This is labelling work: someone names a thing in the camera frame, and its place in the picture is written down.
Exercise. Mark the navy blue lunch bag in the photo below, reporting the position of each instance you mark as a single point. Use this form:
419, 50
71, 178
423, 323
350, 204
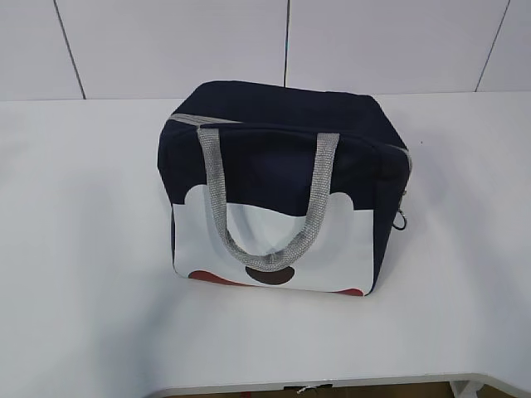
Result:
283, 188

